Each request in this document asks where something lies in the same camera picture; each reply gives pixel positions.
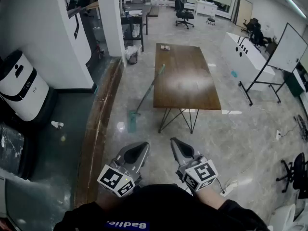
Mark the whiteboard on wheeled stand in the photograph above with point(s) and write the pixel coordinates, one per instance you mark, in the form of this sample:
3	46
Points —
287	48

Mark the white plastic seat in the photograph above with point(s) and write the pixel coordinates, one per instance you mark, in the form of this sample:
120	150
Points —
286	218

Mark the dark green bin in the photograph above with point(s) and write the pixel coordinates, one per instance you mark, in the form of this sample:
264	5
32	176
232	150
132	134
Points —
294	84

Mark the white low cabinet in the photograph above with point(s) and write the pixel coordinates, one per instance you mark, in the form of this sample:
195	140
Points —
205	8

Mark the person's right forearm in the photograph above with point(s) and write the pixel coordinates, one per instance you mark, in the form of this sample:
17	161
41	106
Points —
209	198

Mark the trash bin with white bag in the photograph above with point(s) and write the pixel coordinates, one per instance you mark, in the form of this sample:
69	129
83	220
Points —
132	54

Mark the person's black top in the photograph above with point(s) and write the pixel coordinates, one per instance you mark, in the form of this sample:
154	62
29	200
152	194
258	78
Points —
166	208

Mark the wooden table with metal legs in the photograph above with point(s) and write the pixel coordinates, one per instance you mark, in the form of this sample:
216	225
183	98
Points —
185	78

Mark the wooden door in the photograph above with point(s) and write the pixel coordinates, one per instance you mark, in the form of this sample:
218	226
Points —
244	12

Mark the green mop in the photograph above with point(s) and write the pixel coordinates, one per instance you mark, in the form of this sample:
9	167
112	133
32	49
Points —
147	90

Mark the black metal shelf desk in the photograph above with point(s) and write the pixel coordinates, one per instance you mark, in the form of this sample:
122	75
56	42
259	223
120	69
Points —
134	20

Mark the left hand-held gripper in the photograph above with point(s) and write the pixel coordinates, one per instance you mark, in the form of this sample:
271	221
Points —
115	178

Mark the small black stool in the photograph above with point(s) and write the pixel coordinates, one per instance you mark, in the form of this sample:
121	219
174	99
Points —
210	20

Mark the black box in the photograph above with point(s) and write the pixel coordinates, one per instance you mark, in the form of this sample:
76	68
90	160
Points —
13	150

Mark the white counter unit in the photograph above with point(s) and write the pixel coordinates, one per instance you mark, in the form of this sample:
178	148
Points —
243	61

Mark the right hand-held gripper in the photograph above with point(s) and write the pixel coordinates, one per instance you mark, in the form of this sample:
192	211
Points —
199	174

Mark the black office chair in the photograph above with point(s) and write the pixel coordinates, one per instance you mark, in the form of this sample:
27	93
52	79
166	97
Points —
297	172
184	14
256	31

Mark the white and black appliance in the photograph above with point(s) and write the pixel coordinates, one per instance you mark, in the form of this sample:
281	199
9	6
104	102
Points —
22	85

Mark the white power strip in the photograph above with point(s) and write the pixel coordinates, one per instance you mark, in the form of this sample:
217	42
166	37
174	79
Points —
278	135
229	186

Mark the small packet on table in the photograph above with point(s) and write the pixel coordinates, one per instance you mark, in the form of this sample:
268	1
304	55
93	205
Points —
165	47

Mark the crumpled white paper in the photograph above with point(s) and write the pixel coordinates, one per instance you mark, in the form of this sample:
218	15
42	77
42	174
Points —
57	124

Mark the white and black kiosk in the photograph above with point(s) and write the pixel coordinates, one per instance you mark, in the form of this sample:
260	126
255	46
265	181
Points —
80	36

